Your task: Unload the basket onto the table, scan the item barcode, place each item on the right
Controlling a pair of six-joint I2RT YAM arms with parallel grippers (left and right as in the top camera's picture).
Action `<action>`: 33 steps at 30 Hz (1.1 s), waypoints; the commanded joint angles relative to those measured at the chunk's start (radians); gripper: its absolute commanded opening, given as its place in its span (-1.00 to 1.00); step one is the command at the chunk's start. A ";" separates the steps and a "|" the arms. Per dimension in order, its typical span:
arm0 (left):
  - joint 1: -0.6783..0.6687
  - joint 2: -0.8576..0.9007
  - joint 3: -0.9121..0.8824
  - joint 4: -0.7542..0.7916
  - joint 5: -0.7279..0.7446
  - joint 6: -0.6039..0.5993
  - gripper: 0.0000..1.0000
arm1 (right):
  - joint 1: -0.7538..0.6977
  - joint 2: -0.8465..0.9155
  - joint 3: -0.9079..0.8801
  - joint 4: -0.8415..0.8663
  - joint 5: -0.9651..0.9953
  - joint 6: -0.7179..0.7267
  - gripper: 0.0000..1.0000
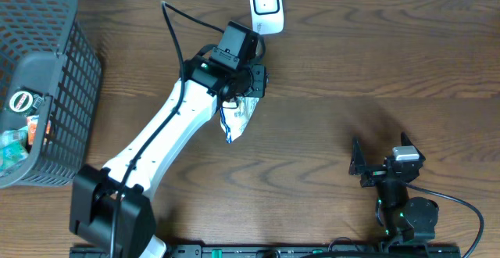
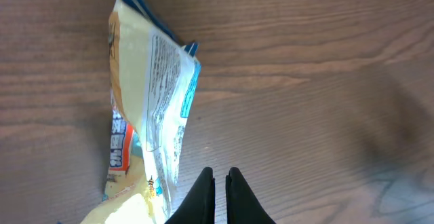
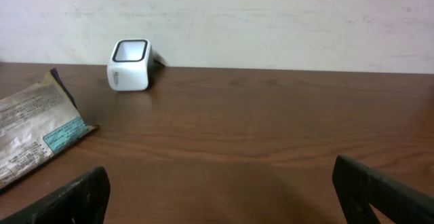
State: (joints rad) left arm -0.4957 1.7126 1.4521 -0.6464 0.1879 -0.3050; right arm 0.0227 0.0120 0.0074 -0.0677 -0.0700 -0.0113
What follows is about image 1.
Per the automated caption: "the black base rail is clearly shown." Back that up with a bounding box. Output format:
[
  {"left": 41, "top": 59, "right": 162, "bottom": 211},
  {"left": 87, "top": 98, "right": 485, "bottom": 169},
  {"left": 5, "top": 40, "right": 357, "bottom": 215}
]
[{"left": 69, "top": 243, "right": 462, "bottom": 258}]

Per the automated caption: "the grey plastic mesh basket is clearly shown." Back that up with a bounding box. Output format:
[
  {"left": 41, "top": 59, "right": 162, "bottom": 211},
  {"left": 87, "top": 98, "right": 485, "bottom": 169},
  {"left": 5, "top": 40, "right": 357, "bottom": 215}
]
[{"left": 1, "top": 0, "right": 102, "bottom": 188}]

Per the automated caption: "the round white red lid cup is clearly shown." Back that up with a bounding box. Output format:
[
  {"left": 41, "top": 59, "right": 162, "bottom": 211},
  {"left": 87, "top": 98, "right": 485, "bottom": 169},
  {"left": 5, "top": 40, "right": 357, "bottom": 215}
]
[{"left": 9, "top": 91, "right": 34, "bottom": 113}]

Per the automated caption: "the green snack packet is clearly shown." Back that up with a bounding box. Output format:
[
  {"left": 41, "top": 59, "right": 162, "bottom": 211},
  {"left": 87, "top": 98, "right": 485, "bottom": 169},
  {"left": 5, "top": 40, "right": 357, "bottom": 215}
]
[{"left": 1, "top": 127, "right": 29, "bottom": 177}]

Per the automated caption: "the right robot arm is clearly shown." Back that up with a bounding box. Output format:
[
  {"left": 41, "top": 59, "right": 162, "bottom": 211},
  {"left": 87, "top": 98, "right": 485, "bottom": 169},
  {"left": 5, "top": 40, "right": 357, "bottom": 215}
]
[{"left": 348, "top": 133, "right": 439, "bottom": 253}]

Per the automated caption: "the orange snack packet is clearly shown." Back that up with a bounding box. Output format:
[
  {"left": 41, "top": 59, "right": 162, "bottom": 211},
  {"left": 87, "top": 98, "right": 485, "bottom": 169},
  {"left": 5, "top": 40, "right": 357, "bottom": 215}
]
[{"left": 27, "top": 115, "right": 52, "bottom": 146}]

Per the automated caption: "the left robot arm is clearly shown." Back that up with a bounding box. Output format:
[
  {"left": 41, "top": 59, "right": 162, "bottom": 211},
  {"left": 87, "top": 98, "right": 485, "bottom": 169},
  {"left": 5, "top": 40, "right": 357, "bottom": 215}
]
[{"left": 69, "top": 54, "right": 267, "bottom": 257}]

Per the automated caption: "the white blue snack bag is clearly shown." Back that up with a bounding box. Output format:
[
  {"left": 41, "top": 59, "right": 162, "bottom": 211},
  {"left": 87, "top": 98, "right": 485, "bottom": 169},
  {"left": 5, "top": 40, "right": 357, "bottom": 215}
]
[{"left": 220, "top": 97, "right": 259, "bottom": 144}]

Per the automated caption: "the white barcode scanner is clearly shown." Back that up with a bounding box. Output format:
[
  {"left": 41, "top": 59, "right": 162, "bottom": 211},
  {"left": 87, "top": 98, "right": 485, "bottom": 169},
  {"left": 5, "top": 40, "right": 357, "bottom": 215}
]
[{"left": 249, "top": 0, "right": 284, "bottom": 35}]

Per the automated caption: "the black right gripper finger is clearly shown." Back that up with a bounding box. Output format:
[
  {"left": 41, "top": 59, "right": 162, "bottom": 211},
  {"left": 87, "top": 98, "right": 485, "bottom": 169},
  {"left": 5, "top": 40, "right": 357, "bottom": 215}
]
[
  {"left": 348, "top": 138, "right": 366, "bottom": 175},
  {"left": 400, "top": 132, "right": 425, "bottom": 162}
]

